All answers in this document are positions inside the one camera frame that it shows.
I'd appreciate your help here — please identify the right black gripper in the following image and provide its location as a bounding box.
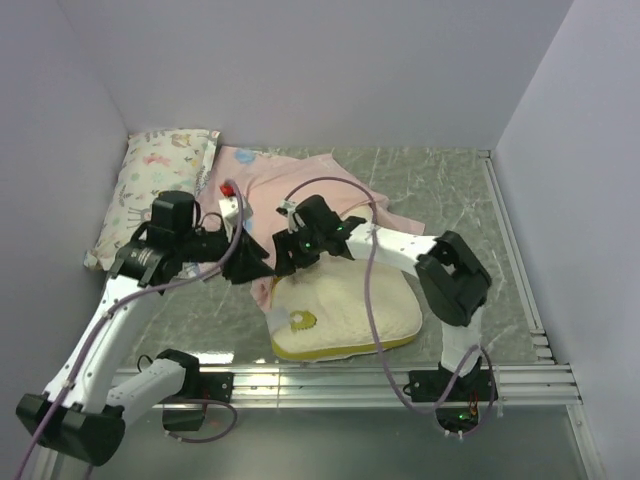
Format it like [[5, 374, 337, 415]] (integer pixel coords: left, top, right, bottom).
[[273, 223, 326, 277]]

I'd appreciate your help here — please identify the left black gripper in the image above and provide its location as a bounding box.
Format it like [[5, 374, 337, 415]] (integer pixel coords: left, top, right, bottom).
[[178, 217, 276, 284]]

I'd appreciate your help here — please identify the pink pillowcase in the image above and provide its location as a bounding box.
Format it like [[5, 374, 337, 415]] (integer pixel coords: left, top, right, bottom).
[[189, 144, 426, 314]]

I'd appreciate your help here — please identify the cream yellow-edged pillow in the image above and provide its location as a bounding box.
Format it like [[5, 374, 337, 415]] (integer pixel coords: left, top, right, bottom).
[[269, 203, 422, 362]]

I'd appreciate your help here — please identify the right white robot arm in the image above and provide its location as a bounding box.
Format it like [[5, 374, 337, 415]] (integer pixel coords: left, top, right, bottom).
[[270, 195, 491, 400]]

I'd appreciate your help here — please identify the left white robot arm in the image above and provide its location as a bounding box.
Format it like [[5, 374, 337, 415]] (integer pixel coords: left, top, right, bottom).
[[16, 181, 271, 467]]

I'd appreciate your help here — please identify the white patterned pillow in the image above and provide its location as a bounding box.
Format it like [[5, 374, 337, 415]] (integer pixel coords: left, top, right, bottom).
[[84, 129, 219, 271]]

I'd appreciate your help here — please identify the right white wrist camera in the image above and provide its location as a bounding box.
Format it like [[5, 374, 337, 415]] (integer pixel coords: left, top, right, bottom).
[[276, 200, 305, 232]]

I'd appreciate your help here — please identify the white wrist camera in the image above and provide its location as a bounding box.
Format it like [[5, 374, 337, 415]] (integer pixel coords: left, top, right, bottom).
[[276, 200, 305, 232], [219, 182, 253, 241]]

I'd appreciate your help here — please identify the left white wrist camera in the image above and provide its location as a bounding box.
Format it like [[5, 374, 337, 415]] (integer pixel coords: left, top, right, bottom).
[[219, 182, 253, 241]]

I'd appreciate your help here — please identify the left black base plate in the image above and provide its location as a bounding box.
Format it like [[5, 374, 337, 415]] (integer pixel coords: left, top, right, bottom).
[[160, 372, 234, 403]]

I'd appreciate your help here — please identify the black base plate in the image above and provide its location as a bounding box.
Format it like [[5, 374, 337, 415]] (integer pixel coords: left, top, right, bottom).
[[160, 372, 234, 403], [402, 370, 497, 403]]

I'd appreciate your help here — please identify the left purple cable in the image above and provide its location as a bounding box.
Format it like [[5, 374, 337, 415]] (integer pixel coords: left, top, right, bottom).
[[9, 177, 251, 480]]

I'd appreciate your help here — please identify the purple cable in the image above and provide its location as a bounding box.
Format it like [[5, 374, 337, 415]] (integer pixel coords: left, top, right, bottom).
[[9, 177, 251, 480], [284, 177, 499, 441]]

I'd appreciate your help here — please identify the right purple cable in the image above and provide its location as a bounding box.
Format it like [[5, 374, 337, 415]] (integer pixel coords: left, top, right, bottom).
[[284, 177, 499, 441]]

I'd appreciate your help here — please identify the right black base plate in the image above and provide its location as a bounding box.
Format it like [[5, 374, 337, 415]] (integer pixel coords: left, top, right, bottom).
[[402, 370, 497, 403]]

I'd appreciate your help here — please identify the aluminium mounting rail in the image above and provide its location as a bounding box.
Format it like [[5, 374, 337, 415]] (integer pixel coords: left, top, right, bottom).
[[54, 363, 584, 411]]

